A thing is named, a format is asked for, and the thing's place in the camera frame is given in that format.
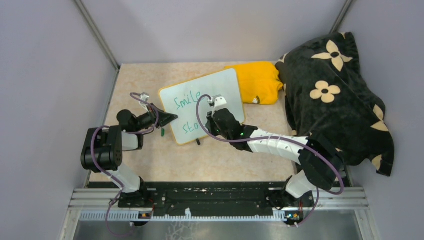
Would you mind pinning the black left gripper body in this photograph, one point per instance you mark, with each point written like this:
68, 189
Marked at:
152, 117

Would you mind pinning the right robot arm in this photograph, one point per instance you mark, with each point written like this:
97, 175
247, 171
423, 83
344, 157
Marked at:
319, 161

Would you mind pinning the metal corner post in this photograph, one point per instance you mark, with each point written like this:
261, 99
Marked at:
341, 16
95, 31

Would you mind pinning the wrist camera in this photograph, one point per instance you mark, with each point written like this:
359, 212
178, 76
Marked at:
217, 102
144, 97

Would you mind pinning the folded yellow cloth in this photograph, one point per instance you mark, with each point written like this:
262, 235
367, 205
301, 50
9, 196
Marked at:
259, 82

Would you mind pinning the right metal corner post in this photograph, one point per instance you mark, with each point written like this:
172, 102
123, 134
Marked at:
341, 16

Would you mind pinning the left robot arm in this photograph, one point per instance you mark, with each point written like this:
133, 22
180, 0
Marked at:
104, 147

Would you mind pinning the yellow-framed whiteboard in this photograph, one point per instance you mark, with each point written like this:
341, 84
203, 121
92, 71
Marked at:
181, 100

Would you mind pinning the black floral blanket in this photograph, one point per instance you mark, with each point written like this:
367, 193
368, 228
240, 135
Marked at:
325, 93

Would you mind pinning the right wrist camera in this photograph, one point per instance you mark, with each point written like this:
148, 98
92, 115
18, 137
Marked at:
217, 102

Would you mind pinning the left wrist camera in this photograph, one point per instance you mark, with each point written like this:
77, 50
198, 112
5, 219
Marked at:
144, 97

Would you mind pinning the left metal corner post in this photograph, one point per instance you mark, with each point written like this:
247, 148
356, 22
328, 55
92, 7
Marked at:
95, 31

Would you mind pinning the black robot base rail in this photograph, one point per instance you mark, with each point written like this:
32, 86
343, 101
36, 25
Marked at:
217, 201

